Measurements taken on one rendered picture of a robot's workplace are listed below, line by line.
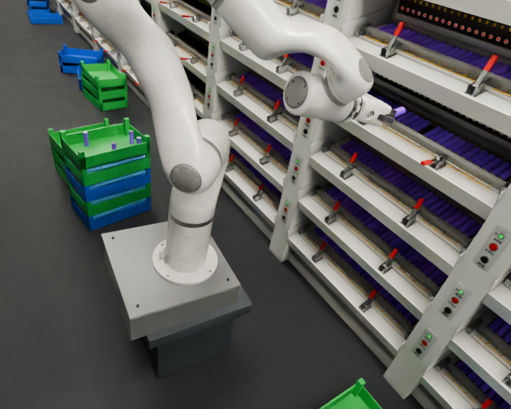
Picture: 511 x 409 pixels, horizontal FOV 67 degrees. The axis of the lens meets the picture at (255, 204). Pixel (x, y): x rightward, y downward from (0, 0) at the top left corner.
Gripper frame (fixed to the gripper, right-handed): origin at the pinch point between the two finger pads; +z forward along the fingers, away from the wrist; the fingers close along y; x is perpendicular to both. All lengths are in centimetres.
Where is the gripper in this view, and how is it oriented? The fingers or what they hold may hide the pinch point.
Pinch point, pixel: (384, 113)
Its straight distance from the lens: 102.3
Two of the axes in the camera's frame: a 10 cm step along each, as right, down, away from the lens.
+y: -5.5, -5.7, 6.1
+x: -3.5, 8.2, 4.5
